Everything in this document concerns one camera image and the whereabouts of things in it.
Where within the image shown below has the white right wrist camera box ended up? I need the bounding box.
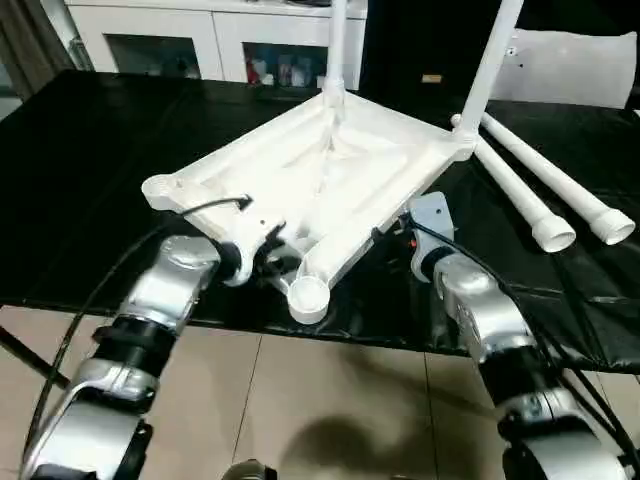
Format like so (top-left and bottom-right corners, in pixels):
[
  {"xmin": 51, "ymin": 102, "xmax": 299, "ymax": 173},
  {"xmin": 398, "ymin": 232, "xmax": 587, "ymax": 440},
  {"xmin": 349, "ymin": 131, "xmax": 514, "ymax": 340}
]
[{"xmin": 407, "ymin": 192, "xmax": 459, "ymax": 284}]

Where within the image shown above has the white cabinet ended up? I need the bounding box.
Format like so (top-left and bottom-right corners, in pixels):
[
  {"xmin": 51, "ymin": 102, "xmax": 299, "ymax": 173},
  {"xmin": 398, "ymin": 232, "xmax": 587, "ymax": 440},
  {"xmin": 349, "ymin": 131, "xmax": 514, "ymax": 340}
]
[{"xmin": 64, "ymin": 0, "xmax": 369, "ymax": 92}]

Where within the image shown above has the black metal rod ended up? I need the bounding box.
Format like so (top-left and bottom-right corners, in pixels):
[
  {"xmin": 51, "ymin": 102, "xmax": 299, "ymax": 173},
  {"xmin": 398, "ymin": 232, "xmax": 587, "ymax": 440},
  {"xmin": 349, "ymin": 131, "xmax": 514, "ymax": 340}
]
[{"xmin": 0, "ymin": 327, "xmax": 72, "ymax": 389}]

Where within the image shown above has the white plastic table top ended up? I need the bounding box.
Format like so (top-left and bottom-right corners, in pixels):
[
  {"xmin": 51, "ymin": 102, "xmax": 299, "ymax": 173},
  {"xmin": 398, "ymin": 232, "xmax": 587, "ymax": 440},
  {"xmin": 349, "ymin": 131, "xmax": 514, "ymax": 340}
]
[{"xmin": 141, "ymin": 92, "xmax": 476, "ymax": 326}]

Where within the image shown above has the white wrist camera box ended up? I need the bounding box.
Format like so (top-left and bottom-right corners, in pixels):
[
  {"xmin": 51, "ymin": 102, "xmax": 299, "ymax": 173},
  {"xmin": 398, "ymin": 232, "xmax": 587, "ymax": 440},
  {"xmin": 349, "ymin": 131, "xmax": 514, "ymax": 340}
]
[
  {"xmin": 219, "ymin": 198, "xmax": 289, "ymax": 287},
  {"xmin": 407, "ymin": 192, "xmax": 459, "ymax": 284}
]

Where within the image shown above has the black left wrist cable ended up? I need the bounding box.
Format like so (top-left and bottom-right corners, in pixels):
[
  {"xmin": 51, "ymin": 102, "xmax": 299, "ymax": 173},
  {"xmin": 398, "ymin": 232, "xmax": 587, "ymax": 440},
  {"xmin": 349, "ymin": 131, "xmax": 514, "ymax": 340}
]
[{"xmin": 27, "ymin": 194, "xmax": 254, "ymax": 454}]

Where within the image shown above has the black mat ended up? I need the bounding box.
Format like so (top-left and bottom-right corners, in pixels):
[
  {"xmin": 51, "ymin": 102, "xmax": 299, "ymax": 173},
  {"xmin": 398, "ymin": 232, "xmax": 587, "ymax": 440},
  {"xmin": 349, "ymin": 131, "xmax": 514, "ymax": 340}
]
[{"xmin": 0, "ymin": 69, "xmax": 640, "ymax": 374}]

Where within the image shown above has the brown grey curtain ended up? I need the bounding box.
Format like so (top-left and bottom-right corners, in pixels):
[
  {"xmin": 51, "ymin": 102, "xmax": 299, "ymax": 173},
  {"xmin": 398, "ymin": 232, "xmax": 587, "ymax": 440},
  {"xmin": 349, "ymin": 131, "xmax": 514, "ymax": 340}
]
[{"xmin": 0, "ymin": 0, "xmax": 74, "ymax": 116}]

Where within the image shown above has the white plastic table leg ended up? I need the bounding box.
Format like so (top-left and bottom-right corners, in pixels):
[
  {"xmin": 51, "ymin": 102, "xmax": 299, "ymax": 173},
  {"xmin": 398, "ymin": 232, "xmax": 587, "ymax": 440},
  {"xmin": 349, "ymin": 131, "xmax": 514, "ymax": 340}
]
[
  {"xmin": 449, "ymin": 113, "xmax": 577, "ymax": 254},
  {"xmin": 322, "ymin": 0, "xmax": 352, "ymax": 109},
  {"xmin": 480, "ymin": 113, "xmax": 637, "ymax": 246},
  {"xmin": 452, "ymin": 0, "xmax": 526, "ymax": 146}
]

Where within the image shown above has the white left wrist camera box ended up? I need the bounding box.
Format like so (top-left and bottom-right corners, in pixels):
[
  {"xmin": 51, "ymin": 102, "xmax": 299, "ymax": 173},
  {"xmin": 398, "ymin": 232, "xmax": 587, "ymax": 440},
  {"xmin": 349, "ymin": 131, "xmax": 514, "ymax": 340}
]
[{"xmin": 219, "ymin": 198, "xmax": 289, "ymax": 287}]

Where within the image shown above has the dark rounded robot base part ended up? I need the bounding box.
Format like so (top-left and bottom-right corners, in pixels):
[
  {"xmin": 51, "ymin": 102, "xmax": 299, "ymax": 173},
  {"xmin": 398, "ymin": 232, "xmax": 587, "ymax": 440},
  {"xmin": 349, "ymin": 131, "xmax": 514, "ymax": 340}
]
[{"xmin": 224, "ymin": 462, "xmax": 279, "ymax": 480}]

